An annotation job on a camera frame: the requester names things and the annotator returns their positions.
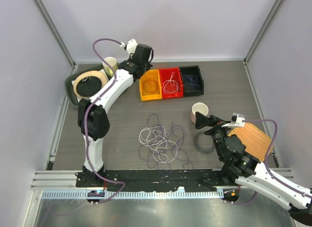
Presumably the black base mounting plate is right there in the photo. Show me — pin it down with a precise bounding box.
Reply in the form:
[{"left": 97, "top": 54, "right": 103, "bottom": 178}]
[{"left": 75, "top": 169, "right": 236, "bottom": 192}]

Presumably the aluminium corner post right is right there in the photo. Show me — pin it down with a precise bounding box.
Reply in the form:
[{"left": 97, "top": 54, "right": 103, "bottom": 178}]
[{"left": 243, "top": 0, "right": 291, "bottom": 65}]

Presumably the red plastic bin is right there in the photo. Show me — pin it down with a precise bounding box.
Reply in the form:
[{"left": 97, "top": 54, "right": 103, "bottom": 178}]
[{"left": 159, "top": 67, "right": 183, "bottom": 99}]

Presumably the black plastic bin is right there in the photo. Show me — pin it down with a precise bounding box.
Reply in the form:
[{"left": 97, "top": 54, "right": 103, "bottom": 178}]
[{"left": 179, "top": 65, "right": 204, "bottom": 97}]

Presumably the purple thin cable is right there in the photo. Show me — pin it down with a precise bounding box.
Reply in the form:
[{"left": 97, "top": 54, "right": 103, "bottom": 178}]
[{"left": 183, "top": 74, "right": 202, "bottom": 90}]

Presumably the aluminium corner post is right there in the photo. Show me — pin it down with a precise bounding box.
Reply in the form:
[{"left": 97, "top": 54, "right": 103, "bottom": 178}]
[
  {"left": 243, "top": 0, "right": 291, "bottom": 65},
  {"left": 33, "top": 0, "right": 75, "bottom": 68}
]

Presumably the dark green plastic tray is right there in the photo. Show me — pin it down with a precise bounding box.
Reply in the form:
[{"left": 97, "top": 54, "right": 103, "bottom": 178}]
[{"left": 64, "top": 63, "right": 130, "bottom": 109}]

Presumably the grey coiled cable ring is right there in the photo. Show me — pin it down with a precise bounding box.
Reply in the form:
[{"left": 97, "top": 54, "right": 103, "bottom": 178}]
[{"left": 194, "top": 133, "right": 216, "bottom": 154}]

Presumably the pink white mug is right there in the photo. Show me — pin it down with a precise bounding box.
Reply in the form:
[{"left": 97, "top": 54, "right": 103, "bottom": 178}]
[{"left": 190, "top": 103, "right": 209, "bottom": 124}]

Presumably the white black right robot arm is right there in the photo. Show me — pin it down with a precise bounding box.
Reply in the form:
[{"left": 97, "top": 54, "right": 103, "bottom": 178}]
[{"left": 195, "top": 112, "right": 312, "bottom": 226}]

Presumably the cream yellow cup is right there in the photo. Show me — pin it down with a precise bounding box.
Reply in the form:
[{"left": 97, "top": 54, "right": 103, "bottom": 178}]
[{"left": 102, "top": 57, "right": 118, "bottom": 77}]

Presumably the yellow plastic bin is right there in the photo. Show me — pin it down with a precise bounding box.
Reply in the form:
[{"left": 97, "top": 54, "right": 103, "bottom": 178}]
[{"left": 139, "top": 69, "right": 162, "bottom": 101}]

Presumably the orange thin cable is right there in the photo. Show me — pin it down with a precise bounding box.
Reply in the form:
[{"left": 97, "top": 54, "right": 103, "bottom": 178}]
[{"left": 142, "top": 78, "right": 161, "bottom": 93}]

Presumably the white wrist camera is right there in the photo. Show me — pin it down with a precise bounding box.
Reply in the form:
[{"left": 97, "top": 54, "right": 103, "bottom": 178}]
[
  {"left": 119, "top": 39, "right": 138, "bottom": 55},
  {"left": 221, "top": 113, "right": 245, "bottom": 128}
]

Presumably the tangled cable pile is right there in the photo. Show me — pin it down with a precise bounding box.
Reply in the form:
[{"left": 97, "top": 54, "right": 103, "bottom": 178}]
[{"left": 137, "top": 113, "right": 195, "bottom": 178}]

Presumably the white thin cable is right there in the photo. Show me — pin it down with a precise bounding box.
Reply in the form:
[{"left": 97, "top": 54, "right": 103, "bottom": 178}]
[{"left": 162, "top": 71, "right": 182, "bottom": 95}]

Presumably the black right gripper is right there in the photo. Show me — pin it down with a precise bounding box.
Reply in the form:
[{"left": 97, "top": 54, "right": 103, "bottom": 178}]
[{"left": 195, "top": 112, "right": 234, "bottom": 160}]

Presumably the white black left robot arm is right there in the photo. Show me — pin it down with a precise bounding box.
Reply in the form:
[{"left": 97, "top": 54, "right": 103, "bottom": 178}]
[{"left": 76, "top": 40, "right": 154, "bottom": 187}]

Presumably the aluminium rail frame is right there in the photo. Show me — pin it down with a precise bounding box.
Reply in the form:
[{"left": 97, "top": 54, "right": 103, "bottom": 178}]
[{"left": 30, "top": 167, "right": 297, "bottom": 200}]

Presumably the aluminium corner post left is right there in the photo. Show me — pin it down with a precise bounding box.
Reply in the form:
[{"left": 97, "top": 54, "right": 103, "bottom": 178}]
[{"left": 33, "top": 0, "right": 75, "bottom": 68}]

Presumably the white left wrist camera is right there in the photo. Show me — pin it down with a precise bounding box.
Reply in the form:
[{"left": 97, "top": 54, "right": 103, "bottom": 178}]
[{"left": 119, "top": 39, "right": 138, "bottom": 55}]

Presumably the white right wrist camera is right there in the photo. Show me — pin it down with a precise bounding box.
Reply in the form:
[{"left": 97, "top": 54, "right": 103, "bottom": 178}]
[{"left": 221, "top": 113, "right": 245, "bottom": 128}]

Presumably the black round disc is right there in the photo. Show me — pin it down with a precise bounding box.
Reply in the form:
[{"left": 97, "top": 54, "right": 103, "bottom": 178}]
[{"left": 76, "top": 77, "right": 102, "bottom": 98}]

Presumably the orange woven mat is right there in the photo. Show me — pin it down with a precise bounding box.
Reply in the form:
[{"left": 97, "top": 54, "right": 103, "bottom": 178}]
[{"left": 228, "top": 123, "right": 272, "bottom": 162}]

